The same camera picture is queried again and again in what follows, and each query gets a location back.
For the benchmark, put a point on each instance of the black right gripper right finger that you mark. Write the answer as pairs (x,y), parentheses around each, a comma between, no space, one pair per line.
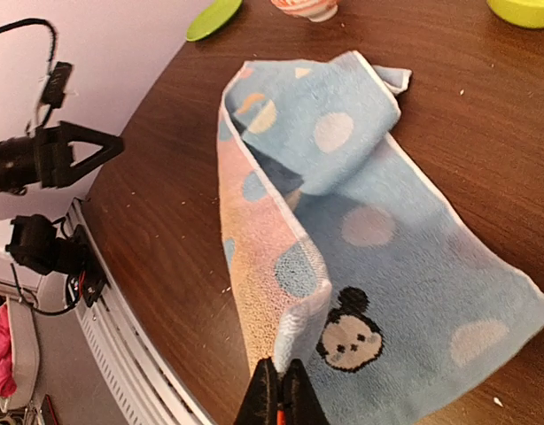
(299,403)

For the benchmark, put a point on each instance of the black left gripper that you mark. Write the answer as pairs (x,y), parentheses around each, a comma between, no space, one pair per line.
(57,157)

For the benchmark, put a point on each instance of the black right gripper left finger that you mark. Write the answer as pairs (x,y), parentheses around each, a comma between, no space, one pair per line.
(260,403)

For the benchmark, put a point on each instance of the blue mickey dotted towel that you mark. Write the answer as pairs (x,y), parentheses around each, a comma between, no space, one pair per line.
(342,253)

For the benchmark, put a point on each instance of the pink cloth item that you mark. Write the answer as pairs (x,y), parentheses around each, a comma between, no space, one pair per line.
(7,384)

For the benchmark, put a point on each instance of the green plastic plate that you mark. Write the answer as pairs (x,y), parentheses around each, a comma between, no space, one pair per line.
(212,18)

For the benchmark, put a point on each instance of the red patterned ceramic bowl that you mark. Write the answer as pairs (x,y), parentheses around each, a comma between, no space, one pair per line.
(314,10)

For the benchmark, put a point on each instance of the green plastic bowl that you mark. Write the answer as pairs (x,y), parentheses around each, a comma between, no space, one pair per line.
(521,13)

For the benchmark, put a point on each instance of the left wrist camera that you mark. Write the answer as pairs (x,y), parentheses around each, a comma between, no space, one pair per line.
(54,89)

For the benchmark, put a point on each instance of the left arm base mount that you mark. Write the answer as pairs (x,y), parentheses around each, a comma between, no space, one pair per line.
(45,247)

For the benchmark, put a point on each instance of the front aluminium rail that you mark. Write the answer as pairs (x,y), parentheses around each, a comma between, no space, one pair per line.
(144,386)

